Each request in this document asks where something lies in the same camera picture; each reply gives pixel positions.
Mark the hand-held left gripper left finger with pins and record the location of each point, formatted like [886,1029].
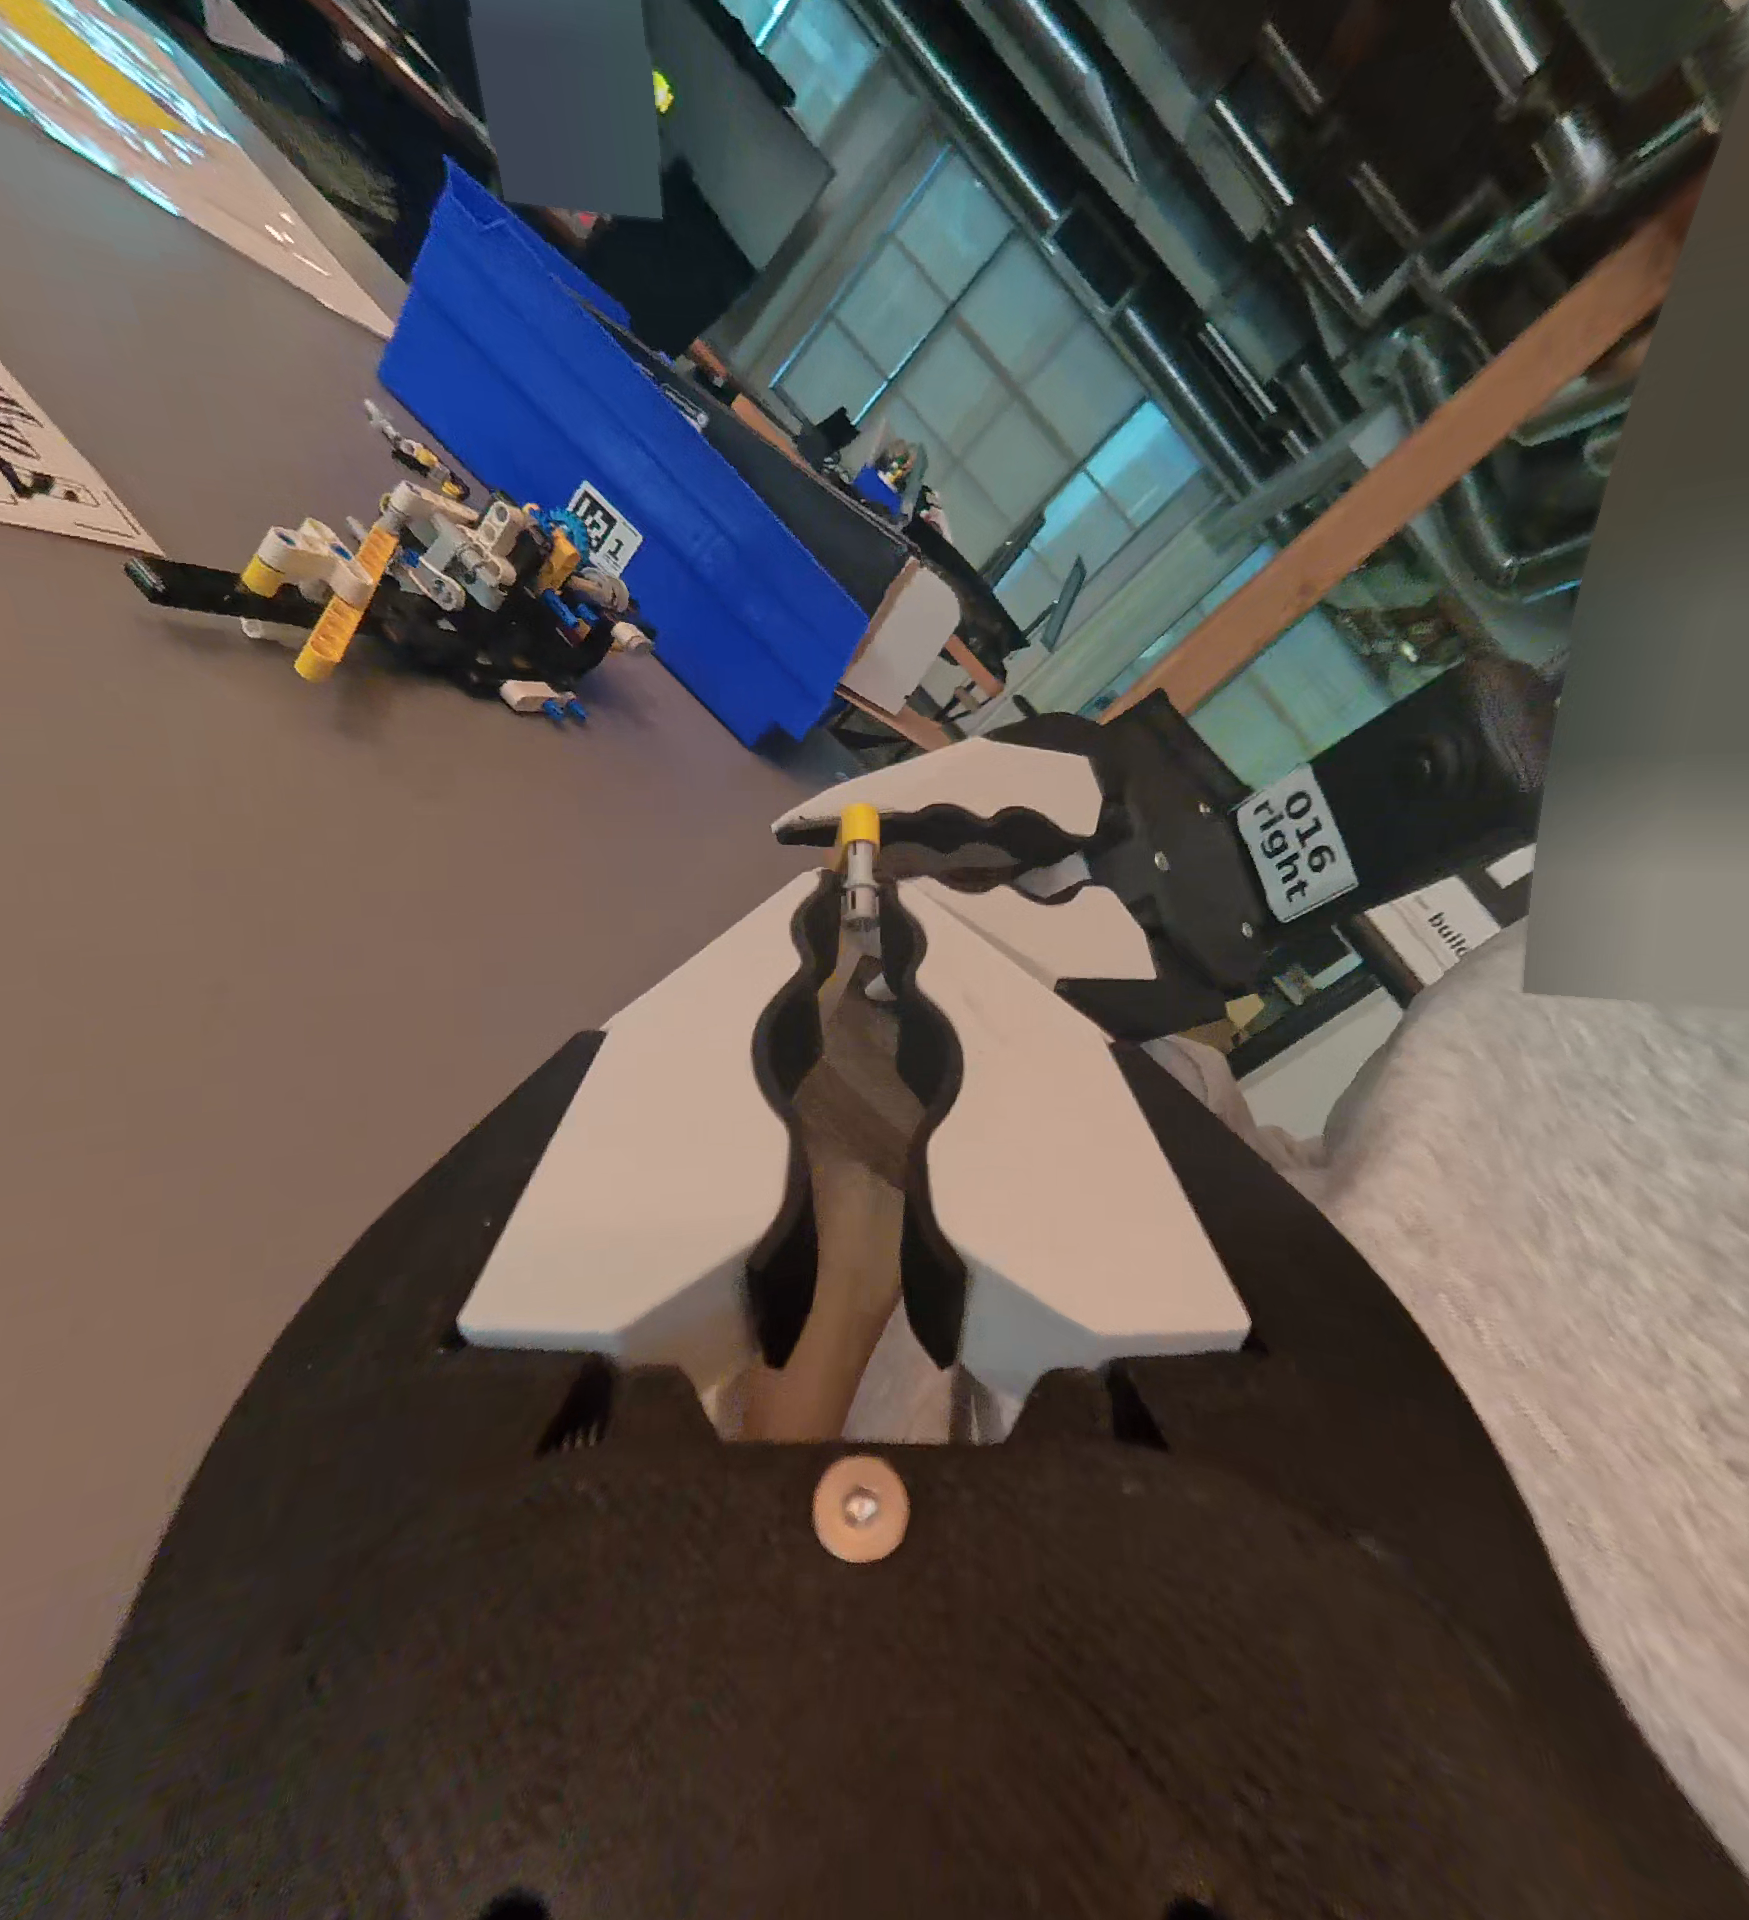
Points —
[634,1198]

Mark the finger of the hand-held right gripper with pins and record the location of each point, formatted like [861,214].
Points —
[1055,883]
[964,772]

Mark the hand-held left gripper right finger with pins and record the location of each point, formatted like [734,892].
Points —
[1098,1198]

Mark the yellow lego beam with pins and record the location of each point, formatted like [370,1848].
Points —
[859,827]

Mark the grey lego pin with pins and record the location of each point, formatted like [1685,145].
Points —
[857,884]

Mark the partly built lego model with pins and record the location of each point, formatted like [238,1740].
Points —
[440,600]

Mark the white paper label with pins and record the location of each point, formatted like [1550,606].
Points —
[1438,937]

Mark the blue plastic bin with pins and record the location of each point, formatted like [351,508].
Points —
[634,450]

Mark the white sheet with yellow print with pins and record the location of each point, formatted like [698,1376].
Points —
[93,74]

